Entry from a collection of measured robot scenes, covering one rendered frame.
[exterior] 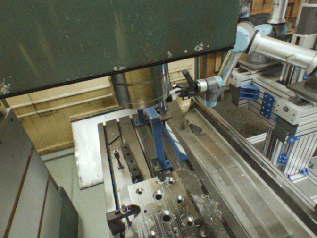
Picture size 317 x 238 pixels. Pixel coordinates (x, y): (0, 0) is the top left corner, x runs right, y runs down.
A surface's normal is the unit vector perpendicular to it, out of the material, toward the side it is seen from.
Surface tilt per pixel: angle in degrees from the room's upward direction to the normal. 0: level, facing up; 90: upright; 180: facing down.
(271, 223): 8
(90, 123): 24
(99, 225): 0
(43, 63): 90
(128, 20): 90
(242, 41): 88
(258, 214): 8
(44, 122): 90
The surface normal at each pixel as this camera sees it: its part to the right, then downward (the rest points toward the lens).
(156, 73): 0.60, 0.40
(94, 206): -0.11, -0.82
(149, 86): 0.37, 0.49
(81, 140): 0.03, -0.53
